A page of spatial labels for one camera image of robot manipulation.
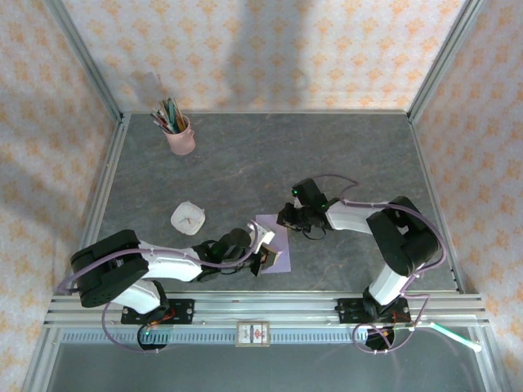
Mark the purple paper sheet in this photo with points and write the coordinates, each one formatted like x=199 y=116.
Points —
x=280 y=241

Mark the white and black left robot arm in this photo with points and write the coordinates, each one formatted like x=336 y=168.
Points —
x=171 y=265

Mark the small box with red label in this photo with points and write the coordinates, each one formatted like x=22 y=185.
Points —
x=253 y=335

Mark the pink pen cup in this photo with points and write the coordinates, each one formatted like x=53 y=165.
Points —
x=181 y=143

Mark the teal pen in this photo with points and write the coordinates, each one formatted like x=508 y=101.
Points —
x=176 y=118

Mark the red pen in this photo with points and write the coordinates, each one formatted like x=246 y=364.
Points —
x=161 y=121

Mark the green and white swab stick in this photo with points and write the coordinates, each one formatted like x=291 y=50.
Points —
x=449 y=331

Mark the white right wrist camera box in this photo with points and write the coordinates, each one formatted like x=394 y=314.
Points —
x=297 y=202

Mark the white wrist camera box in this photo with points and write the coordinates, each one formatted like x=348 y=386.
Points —
x=297 y=202
x=261 y=233

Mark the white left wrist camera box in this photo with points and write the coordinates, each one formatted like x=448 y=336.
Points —
x=261 y=233

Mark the wide aluminium base rail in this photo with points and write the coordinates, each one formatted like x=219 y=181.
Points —
x=265 y=304

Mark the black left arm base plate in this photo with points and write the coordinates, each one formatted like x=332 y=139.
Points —
x=184 y=310

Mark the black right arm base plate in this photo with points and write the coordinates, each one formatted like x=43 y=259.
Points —
x=347 y=312

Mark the aluminium table edge rail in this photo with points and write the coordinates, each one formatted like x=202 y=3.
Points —
x=437 y=228
x=104 y=192
x=265 y=112

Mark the aluminium frame post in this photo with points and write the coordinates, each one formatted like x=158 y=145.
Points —
x=81 y=57
x=445 y=61

